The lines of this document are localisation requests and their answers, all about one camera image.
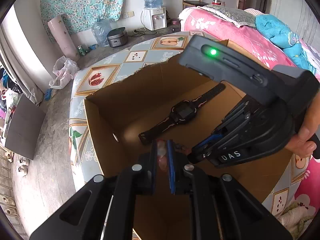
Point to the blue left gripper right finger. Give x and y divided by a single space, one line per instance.
179 179

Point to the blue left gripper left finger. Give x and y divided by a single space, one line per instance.
146 178

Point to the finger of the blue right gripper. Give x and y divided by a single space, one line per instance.
204 146

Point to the purple kids smartwatch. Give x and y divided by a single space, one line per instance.
180 114

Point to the right hand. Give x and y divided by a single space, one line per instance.
300 144

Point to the blue stuffed toy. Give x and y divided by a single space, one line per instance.
284 38

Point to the silver sequin pillow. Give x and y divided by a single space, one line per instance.
236 16

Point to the fruit print tablecloth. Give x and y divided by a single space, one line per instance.
132 90

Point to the white shoes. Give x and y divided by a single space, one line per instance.
22 168

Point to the pink floral bed blanket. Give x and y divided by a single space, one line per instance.
250 37

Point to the grey cabinet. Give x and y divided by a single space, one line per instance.
22 130

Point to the white plastic bag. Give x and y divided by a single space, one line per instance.
65 70

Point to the grey rice cooker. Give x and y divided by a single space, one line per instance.
117 37

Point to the white water dispenser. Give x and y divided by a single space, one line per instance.
154 19

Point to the empty clear water jug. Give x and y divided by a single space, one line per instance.
100 30

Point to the pink rolled mat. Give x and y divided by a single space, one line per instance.
63 39

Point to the floral teal wall cloth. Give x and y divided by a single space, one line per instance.
79 15

